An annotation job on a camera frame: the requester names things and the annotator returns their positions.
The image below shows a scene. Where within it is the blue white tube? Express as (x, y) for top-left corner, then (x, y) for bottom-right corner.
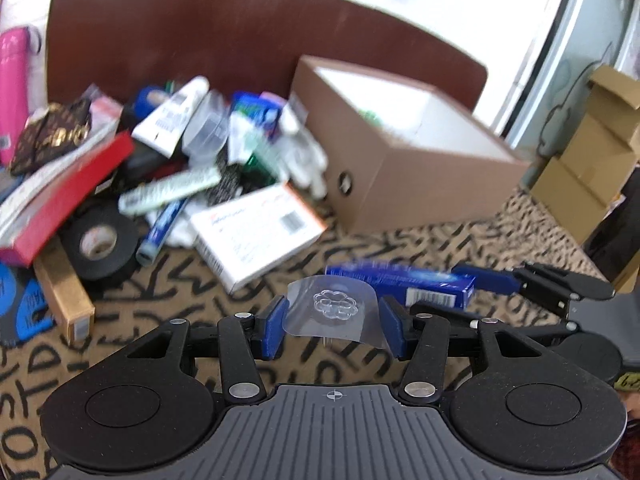
(136, 197), (188, 266)

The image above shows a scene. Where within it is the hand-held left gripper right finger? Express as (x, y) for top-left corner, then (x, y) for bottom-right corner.
(379, 296), (556, 406)

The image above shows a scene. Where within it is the blue flat packet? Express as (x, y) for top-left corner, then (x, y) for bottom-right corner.
(0, 262), (56, 346)

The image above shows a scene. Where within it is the white orange medicine box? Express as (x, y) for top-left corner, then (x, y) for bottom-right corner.
(190, 182), (328, 295)

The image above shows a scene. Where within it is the transparent plastic container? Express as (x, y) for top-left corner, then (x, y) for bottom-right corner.
(181, 91), (232, 157)

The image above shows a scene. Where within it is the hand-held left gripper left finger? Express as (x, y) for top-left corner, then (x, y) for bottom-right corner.
(117, 294), (289, 406)

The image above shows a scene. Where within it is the brown lettered printed blanket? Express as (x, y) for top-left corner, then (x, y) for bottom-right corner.
(0, 187), (616, 480)

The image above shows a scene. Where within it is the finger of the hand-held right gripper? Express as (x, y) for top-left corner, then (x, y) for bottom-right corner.
(410, 301), (482, 326)
(452, 261), (616, 317)

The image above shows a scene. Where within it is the pink bottle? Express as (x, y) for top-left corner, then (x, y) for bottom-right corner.
(0, 26), (41, 166)

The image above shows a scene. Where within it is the open brown cardboard carton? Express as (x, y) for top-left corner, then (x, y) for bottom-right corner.
(530, 65), (640, 243)

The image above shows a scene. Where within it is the pale sliding door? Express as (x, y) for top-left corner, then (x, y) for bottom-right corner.
(500, 0), (640, 158)

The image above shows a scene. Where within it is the white green packet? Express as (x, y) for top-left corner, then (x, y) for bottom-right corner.
(227, 115), (291, 181)

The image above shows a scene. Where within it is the blue narrow box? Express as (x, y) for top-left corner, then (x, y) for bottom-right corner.
(325, 260), (476, 309)

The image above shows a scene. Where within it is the black bag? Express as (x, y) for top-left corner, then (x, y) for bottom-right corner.
(582, 165), (640, 291)

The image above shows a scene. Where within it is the white green long tube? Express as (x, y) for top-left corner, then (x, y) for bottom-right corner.
(117, 166), (222, 216)

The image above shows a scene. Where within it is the blue green packet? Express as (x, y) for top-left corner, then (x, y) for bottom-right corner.
(231, 91), (286, 138)

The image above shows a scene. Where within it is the brown cardboard storage box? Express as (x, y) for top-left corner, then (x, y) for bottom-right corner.
(289, 55), (531, 235)

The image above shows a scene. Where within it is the brown wooden headboard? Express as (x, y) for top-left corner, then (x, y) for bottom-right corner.
(45, 0), (488, 116)

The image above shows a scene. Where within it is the large white tube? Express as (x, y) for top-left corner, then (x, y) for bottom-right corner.
(131, 76), (211, 157)

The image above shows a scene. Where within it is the gold narrow box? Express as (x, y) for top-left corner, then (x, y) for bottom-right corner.
(32, 237), (96, 343)

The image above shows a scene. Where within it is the transparent plastic hook sticker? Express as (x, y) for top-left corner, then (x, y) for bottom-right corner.
(282, 275), (391, 348)

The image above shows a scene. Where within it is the red flat box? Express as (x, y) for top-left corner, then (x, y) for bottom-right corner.
(0, 131), (136, 267)

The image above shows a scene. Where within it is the brown patterned wallet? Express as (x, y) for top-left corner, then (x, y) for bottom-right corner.
(10, 97), (93, 177)

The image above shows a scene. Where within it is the black tape roll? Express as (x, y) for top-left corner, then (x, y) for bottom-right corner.
(59, 205), (142, 283)

